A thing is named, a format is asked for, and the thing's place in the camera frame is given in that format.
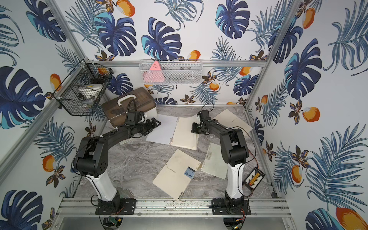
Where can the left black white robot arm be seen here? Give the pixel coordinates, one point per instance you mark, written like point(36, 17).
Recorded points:
point(91, 159)

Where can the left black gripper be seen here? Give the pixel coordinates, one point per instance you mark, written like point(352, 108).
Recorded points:
point(151, 125)

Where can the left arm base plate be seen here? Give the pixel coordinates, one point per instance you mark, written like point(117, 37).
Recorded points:
point(120, 206)

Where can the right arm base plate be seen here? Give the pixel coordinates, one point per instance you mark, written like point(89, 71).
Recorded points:
point(227, 206)

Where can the white mesh wall shelf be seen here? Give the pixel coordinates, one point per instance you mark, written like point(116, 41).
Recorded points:
point(179, 71)

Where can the brown lid storage box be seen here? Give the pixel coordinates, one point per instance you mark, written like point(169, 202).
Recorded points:
point(116, 109)

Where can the cream spiral notebook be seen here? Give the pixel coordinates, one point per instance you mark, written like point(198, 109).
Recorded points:
point(175, 131)

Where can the pink triangle item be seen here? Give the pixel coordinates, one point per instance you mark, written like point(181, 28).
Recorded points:
point(154, 74)

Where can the white bowl in basket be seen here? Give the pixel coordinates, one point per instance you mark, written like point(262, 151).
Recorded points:
point(89, 91)

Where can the pale green spiral notebook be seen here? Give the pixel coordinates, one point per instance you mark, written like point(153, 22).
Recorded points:
point(214, 163)

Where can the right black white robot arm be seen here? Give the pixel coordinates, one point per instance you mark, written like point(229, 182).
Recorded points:
point(234, 151)

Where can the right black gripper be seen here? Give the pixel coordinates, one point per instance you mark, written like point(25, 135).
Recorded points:
point(193, 130)

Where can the large cream notebook blue label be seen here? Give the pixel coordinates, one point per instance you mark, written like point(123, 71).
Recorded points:
point(177, 173)

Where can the black wire basket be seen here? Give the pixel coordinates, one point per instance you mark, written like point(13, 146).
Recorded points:
point(85, 73)

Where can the green circuit board left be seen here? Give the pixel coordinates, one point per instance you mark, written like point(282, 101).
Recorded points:
point(110, 222)

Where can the aluminium front rail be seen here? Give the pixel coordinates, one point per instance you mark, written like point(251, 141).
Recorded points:
point(169, 208)

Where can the cream notebook back right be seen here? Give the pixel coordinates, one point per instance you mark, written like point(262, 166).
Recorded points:
point(229, 119)

